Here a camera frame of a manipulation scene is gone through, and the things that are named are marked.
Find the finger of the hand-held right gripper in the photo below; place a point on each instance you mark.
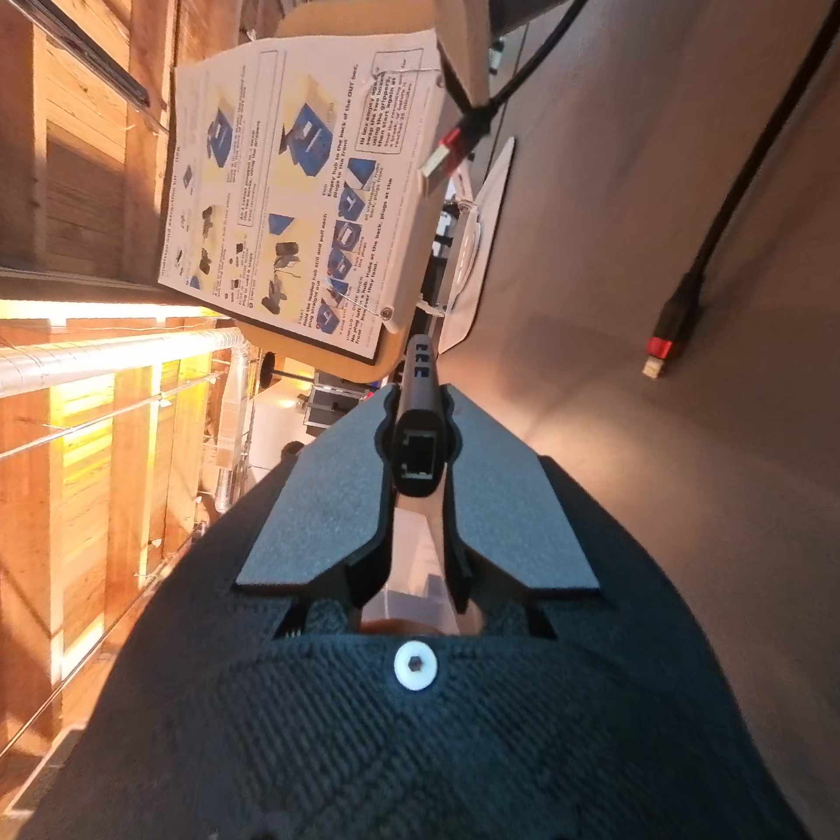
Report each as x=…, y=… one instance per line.
x=469, y=46

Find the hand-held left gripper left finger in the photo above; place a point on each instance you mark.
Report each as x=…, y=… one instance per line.
x=328, y=505

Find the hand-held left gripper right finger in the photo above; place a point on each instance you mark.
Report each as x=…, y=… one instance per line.
x=518, y=518

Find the grey usb hub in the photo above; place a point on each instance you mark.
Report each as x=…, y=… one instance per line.
x=417, y=453

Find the white stand base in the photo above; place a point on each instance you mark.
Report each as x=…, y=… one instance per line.
x=482, y=262

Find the white sheet holder bar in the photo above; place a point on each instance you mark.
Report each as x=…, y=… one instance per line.
x=410, y=262

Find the printed instruction sheet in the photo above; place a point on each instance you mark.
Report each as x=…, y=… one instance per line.
x=295, y=197

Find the metal ceiling rail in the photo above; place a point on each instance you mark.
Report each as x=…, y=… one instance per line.
x=98, y=59

